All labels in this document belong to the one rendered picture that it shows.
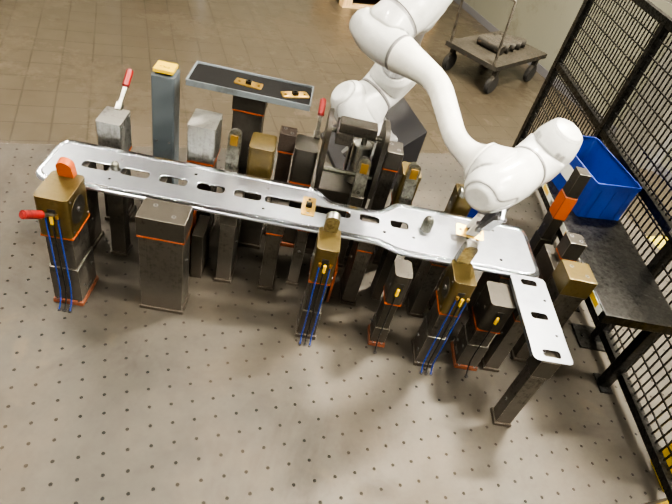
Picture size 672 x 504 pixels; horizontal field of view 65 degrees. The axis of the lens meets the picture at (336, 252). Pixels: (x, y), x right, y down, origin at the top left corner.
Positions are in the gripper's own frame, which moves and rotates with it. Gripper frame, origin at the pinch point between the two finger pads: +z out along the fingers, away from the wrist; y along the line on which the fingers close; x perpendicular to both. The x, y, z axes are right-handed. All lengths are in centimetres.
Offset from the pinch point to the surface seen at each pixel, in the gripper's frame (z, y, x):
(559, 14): 185, -419, 191
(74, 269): 22, 29, -101
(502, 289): 1.7, 17.2, 8.4
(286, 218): 8, 8, -52
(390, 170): 8.6, -18.0, -23.8
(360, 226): 7.1, 5.1, -31.3
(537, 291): -0.9, 16.9, 17.1
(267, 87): 7, -36, -65
